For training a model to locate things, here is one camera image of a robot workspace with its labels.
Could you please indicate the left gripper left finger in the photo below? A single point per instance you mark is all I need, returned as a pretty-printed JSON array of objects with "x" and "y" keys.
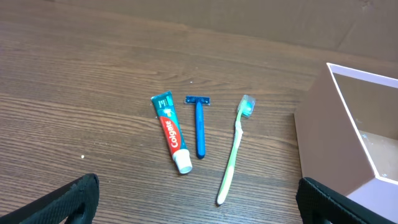
[{"x": 75, "y": 202}]

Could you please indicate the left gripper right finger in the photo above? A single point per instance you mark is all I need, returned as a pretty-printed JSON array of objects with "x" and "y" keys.
[{"x": 319, "y": 204}]

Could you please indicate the white cardboard box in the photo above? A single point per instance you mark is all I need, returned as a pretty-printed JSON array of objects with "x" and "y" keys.
[{"x": 347, "y": 136}]

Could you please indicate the green white toothbrush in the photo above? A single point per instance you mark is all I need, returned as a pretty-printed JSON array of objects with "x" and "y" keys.
[{"x": 245, "y": 108}]

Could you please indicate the Colgate toothpaste tube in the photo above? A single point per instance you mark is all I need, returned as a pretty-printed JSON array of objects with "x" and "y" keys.
[{"x": 164, "y": 106}]

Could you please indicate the blue disposable razor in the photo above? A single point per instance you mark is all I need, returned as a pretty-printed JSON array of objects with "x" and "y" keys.
[{"x": 199, "y": 102}]

